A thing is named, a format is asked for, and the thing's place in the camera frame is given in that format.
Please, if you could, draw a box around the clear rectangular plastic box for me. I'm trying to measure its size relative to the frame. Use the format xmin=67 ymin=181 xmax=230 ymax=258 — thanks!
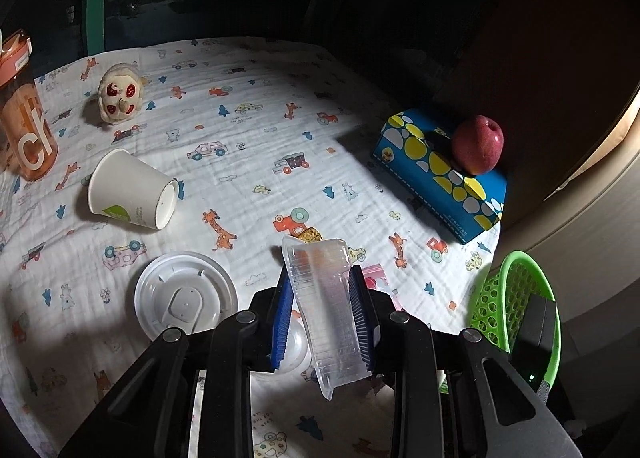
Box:
xmin=281 ymin=237 xmax=370 ymax=400

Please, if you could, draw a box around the clear round plastic container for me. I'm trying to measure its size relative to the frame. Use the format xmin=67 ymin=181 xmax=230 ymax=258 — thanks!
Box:
xmin=250 ymin=317 xmax=308 ymax=376

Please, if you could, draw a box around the pink snack wrapper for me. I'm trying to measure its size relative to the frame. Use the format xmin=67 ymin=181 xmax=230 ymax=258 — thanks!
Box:
xmin=362 ymin=264 xmax=402 ymax=311

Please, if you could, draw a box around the red apple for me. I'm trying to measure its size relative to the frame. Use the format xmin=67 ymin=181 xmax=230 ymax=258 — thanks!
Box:
xmin=451 ymin=115 xmax=503 ymax=176

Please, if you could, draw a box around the cartoon print white blanket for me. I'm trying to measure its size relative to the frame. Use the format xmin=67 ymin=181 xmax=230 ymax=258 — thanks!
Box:
xmin=1 ymin=40 xmax=499 ymax=457

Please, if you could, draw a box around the white plastic lid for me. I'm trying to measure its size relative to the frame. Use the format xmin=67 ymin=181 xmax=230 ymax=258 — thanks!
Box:
xmin=134 ymin=251 xmax=239 ymax=340

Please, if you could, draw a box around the pink transparent water bottle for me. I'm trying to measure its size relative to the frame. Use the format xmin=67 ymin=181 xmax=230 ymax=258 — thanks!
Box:
xmin=1 ymin=30 xmax=58 ymax=181

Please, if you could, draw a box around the white paper cup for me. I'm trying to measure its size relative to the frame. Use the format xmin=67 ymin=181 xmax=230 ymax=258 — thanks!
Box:
xmin=88 ymin=149 xmax=179 ymax=230

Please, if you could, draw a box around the blue yellow tissue box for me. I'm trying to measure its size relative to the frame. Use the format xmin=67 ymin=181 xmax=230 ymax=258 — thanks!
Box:
xmin=372 ymin=110 xmax=506 ymax=244

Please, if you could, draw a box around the white red plush toy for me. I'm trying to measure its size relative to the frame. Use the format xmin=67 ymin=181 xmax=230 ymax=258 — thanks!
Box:
xmin=98 ymin=63 xmax=145 ymax=125

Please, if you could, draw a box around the green plastic mesh basket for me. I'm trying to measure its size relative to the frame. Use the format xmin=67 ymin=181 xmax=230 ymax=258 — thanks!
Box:
xmin=469 ymin=251 xmax=561 ymax=396

